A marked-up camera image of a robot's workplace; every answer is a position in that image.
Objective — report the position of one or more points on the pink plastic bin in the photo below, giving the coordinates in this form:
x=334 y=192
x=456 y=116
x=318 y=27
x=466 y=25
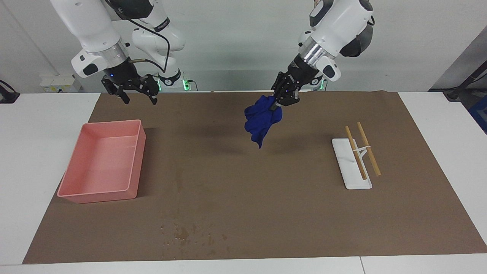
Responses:
x=102 y=163

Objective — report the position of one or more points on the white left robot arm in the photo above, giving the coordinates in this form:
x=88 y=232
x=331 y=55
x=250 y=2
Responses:
x=338 y=30

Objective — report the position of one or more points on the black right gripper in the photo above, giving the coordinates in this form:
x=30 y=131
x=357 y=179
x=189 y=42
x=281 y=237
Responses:
x=121 y=76

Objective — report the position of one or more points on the light wooden dowel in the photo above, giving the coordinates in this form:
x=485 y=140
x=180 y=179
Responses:
x=355 y=152
x=371 y=156

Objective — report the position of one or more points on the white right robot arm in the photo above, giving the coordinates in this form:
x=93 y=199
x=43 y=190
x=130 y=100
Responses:
x=95 y=34

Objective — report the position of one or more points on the blue towel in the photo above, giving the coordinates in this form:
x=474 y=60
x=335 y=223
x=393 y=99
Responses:
x=260 y=120

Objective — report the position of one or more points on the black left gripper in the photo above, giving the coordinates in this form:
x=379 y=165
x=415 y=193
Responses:
x=300 y=74

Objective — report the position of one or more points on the brown table mat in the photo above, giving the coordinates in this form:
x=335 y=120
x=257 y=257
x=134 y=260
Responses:
x=247 y=182

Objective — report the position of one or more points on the black stand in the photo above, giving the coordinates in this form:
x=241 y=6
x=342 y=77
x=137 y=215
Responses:
x=462 y=85

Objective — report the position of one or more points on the blue crate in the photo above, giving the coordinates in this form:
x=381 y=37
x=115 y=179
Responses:
x=480 y=116

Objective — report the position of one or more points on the black clamp mount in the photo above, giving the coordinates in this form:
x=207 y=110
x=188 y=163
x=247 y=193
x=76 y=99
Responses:
x=7 y=95

